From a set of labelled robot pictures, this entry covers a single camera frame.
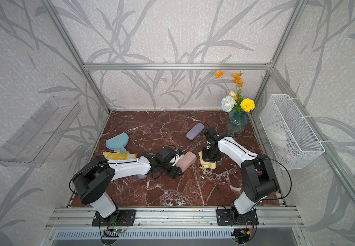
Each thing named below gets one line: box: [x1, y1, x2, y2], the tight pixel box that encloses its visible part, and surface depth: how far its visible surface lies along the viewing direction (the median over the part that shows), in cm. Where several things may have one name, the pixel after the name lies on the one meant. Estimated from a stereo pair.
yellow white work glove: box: [102, 149, 138, 161], surface depth 98 cm
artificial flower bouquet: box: [214, 70, 256, 115], surface depth 84 cm
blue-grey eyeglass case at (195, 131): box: [186, 122, 205, 140], surface depth 108 cm
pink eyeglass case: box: [175, 151, 197, 173], surface depth 91 cm
